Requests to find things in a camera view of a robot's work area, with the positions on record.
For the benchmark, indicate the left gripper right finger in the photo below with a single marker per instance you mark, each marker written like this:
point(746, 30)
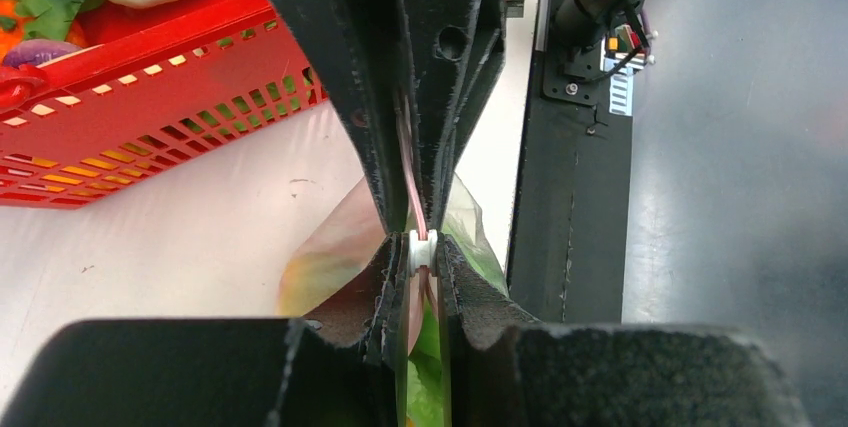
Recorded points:
point(478, 350)

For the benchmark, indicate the red plastic basket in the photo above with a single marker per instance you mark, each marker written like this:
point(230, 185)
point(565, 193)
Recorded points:
point(154, 89)

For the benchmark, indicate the orange pumpkin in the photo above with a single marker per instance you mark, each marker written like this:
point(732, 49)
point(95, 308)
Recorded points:
point(12, 32)

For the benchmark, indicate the clear pink-dotted zip bag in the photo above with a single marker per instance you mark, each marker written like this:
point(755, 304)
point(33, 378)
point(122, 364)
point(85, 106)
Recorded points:
point(420, 260)

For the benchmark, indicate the green napa cabbage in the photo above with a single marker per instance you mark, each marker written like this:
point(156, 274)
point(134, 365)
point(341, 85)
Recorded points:
point(476, 272)

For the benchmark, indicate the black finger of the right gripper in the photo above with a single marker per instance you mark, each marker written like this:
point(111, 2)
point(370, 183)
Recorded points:
point(453, 52)
point(353, 47)

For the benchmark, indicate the purple onion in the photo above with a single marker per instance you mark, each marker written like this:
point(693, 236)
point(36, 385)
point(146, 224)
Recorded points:
point(37, 51)

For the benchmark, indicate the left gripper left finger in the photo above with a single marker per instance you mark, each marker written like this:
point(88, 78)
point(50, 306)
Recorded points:
point(350, 363)

